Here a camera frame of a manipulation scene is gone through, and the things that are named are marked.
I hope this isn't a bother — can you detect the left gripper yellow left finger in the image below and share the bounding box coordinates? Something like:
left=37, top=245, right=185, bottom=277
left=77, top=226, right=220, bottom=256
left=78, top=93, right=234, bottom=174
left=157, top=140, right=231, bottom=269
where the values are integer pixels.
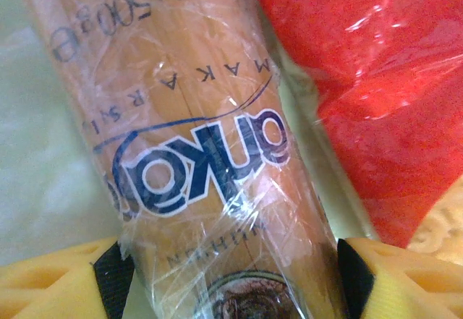
left=0, top=237, right=137, bottom=319

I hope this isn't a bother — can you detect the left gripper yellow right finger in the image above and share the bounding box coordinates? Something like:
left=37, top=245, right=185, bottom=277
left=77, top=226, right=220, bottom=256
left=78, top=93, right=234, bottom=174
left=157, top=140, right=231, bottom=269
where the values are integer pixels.
left=336, top=237, right=463, bottom=319

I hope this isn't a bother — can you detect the clear navy-logo spaghetti pack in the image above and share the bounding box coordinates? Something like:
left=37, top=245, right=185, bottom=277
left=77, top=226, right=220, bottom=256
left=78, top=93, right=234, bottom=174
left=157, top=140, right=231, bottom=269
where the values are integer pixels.
left=7, top=0, right=366, bottom=319

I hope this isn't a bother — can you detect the red short pasta bag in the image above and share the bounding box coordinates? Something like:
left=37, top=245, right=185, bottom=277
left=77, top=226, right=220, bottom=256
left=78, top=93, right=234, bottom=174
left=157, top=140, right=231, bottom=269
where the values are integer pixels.
left=245, top=0, right=463, bottom=273

